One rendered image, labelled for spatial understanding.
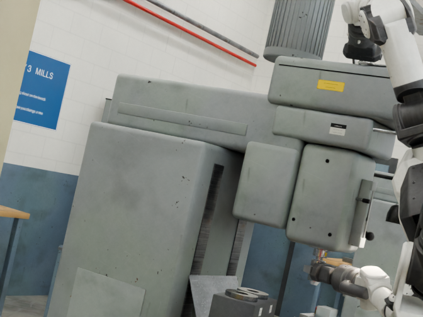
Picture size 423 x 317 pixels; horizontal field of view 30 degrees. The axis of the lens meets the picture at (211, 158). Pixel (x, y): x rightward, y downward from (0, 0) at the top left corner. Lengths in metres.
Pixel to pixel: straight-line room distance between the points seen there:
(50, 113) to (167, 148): 4.92
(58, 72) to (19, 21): 6.59
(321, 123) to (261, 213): 0.34
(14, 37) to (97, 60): 6.98
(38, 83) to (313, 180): 5.09
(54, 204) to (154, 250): 5.16
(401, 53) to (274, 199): 0.68
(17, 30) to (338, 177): 1.67
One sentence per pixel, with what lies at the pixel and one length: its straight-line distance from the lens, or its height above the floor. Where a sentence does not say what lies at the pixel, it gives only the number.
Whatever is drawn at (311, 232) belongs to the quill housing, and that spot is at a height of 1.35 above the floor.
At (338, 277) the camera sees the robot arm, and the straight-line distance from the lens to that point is 2.44.
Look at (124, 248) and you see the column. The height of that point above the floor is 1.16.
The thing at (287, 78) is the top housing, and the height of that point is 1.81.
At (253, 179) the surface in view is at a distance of 2.55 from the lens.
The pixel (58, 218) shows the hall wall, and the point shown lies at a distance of 7.81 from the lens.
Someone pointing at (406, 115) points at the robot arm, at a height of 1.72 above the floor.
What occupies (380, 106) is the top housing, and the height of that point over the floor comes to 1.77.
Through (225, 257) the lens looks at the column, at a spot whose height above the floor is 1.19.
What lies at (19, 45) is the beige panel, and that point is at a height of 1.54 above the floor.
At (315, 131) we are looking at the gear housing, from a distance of 2.48.
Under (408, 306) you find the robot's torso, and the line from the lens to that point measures 1.94.
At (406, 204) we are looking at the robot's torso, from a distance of 2.01.
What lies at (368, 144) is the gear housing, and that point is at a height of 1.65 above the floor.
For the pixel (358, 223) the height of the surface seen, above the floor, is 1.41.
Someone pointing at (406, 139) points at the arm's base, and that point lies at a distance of 2.11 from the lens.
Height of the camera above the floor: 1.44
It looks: 2 degrees up
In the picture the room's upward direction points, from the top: 13 degrees clockwise
